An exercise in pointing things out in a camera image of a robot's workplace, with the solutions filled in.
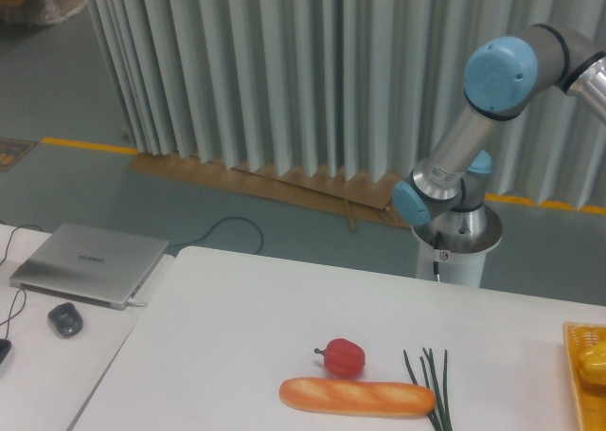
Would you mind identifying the yellow wicker basket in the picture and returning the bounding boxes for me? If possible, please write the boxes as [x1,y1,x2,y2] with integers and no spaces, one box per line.
[563,322,605,430]

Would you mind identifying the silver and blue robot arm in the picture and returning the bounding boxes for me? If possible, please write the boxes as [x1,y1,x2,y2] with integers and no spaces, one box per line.
[392,24,605,227]

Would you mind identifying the red toy bell pepper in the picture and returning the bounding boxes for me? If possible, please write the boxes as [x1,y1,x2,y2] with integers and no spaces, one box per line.
[313,338,365,379]

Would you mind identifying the yellow toy bell pepper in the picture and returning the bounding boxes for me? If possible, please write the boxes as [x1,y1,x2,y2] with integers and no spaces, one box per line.
[578,341,605,386]

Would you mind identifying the brown cardboard sheet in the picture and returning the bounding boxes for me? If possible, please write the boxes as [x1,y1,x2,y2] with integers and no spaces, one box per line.
[129,153,411,230]

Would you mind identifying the grey pleated curtain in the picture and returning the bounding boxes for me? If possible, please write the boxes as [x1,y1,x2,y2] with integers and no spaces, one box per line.
[87,0,605,207]

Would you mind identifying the toy baguette bread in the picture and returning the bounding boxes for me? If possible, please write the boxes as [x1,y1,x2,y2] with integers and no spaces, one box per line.
[278,377,437,418]

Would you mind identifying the silver Huawei laptop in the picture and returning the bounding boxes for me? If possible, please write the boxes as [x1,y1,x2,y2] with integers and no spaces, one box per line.
[9,223,169,310]

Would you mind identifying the green toy chives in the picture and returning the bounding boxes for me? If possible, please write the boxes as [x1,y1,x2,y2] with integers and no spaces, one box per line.
[419,348,454,431]

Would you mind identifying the black computer mouse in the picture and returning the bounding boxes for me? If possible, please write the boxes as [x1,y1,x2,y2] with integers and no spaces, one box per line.
[47,302,83,337]

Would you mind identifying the black object at left edge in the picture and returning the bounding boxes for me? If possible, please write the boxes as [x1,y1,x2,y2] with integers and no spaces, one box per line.
[0,338,12,364]

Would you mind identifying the black floor cable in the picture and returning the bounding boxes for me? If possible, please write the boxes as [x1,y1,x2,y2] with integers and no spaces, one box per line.
[168,216,264,255]

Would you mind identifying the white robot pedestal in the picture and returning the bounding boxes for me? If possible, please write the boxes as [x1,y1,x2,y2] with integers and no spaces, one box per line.
[412,205,503,288]

